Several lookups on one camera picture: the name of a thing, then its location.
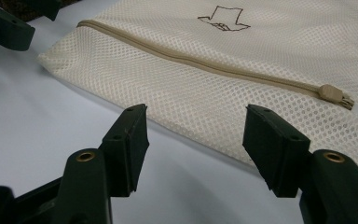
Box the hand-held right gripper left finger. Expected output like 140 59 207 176
53 103 150 224

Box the cream mesh laundry bag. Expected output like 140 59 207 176
36 0 358 185

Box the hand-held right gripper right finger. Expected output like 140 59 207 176
241 104 358 224

